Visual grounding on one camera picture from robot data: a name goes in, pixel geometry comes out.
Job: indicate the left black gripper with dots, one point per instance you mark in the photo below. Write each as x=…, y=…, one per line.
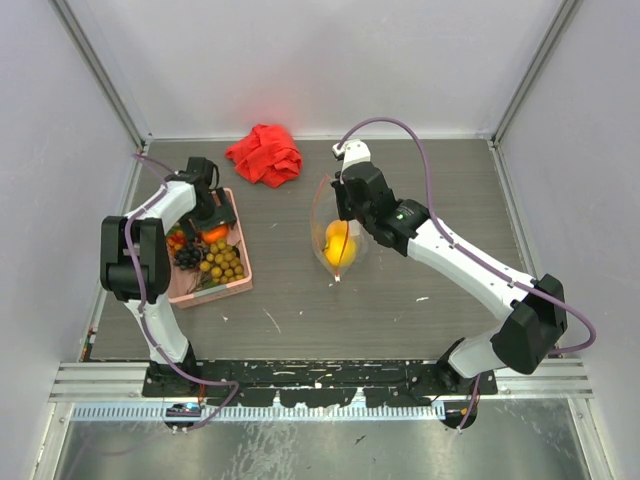
x=222, y=215

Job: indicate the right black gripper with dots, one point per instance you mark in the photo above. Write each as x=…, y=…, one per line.
x=345, y=214

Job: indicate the orange persimmon with leaf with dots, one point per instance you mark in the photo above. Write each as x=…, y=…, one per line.
x=212, y=236

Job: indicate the dark purple grape bunch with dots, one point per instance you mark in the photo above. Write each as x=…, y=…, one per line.
x=188, y=257

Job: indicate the clear zip top bag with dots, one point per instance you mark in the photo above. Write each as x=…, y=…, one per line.
x=323, y=212

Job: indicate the yellow pear fruit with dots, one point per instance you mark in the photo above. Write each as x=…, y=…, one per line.
x=340, y=251

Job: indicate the pink perforated plastic basket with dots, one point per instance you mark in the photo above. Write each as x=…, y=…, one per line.
x=185, y=288

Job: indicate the orange fruit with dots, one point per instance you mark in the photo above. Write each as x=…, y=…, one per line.
x=337, y=230

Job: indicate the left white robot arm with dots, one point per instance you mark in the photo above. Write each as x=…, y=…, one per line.
x=135, y=262

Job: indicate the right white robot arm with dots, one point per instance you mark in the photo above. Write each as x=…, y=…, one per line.
x=531, y=321

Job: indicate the bunch of brown longans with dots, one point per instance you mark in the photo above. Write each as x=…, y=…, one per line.
x=220, y=264

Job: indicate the crumpled red cloth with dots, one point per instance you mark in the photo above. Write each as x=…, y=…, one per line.
x=268, y=155

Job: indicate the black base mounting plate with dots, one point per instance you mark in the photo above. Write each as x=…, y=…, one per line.
x=314, y=384

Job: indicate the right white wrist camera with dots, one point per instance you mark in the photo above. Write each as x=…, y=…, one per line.
x=351, y=152

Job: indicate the grey slotted cable duct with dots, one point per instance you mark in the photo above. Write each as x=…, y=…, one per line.
x=185, y=412

